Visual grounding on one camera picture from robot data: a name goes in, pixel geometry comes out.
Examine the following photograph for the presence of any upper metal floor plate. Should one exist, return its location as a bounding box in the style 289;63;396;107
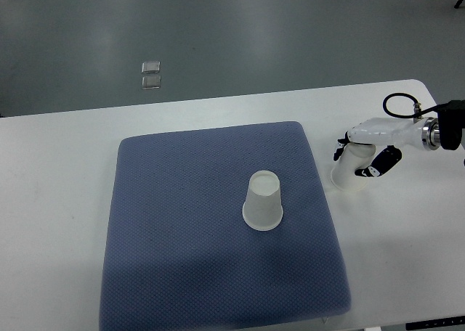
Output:
141;60;161;73

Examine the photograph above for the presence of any white paper cup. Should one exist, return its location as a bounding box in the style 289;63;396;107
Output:
242;170;283;232
331;142;376;192

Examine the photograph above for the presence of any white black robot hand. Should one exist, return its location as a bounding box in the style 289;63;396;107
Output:
333;117;441;178

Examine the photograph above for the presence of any black cable loop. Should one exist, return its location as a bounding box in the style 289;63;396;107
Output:
382;92;451;120

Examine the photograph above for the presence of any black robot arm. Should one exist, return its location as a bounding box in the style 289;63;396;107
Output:
436;100;464;150

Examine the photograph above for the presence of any blue fabric mat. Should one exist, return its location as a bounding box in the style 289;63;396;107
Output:
100;122;351;330

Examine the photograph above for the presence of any white paper cup on mat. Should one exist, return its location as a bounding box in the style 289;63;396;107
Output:
242;170;283;232

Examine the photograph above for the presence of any black tripod leg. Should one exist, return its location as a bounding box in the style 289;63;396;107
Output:
454;0;464;9

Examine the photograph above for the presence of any black table control panel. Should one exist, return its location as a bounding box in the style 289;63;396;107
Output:
405;316;464;330

